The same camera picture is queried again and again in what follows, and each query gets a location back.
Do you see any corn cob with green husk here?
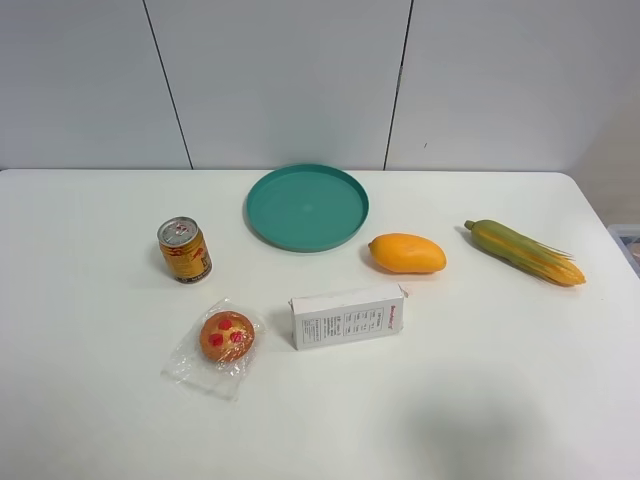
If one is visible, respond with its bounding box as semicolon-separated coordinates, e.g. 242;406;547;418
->
464;219;586;287

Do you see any teal round plate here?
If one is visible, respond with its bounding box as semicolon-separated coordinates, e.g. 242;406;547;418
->
244;164;369;253

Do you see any white cardboard box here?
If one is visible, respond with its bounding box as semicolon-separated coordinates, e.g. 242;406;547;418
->
289;283;407;351

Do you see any yellow mango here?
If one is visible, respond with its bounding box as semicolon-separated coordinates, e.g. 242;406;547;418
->
368;233;447;274

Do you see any muffin with red dots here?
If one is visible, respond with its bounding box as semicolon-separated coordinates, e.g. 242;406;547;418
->
199;311;255;363

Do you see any gold drink can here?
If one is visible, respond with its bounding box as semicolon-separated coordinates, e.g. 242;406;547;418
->
157;216;212;284

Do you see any clear plastic wrapper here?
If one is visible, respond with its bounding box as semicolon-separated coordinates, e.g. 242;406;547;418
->
162;298;266;400

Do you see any clear storage bin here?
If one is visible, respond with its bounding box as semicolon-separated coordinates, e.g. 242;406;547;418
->
607;224;640;277

